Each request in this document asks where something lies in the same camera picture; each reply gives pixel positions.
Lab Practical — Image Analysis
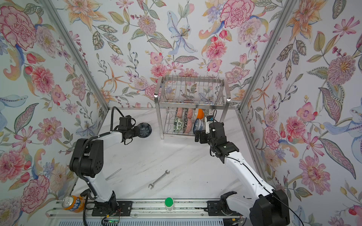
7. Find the black checked bowl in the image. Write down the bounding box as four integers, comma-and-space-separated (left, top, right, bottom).
137, 122, 152, 138

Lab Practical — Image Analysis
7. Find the orange white bowl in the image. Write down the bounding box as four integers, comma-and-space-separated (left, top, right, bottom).
197, 109, 205, 119

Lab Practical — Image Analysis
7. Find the green geometric pattern bowl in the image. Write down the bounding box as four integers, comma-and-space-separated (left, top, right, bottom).
203, 109, 214, 117

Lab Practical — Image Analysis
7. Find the green leaf pattern bowl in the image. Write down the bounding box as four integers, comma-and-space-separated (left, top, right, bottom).
173, 116, 184, 133

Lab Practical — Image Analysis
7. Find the blue floral bowl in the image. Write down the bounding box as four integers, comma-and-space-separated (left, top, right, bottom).
193, 118, 204, 134

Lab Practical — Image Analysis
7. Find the black floral pattern bowl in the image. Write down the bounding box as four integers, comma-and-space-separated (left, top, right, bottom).
185, 108, 194, 119

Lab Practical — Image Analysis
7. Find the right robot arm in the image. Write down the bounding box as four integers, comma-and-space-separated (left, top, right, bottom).
193, 115, 304, 226

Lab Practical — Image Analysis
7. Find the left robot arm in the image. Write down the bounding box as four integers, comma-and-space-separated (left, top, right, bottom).
69, 106, 152, 215

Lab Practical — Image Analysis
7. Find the steel two-tier dish rack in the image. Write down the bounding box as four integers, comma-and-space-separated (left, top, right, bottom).
153, 76, 232, 139

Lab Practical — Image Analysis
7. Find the steel open-end wrench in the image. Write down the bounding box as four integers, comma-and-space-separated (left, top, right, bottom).
149, 170, 170, 189

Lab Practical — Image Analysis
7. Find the green emergency stop button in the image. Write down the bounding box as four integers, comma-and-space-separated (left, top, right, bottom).
164, 197, 174, 211

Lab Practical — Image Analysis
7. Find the orange drink can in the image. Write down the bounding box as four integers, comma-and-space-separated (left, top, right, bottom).
62, 195, 85, 213

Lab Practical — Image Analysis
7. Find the black handled screwdriver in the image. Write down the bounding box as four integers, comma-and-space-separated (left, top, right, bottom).
106, 168, 122, 181

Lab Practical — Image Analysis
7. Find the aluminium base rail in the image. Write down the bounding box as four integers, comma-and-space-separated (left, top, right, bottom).
45, 197, 261, 218

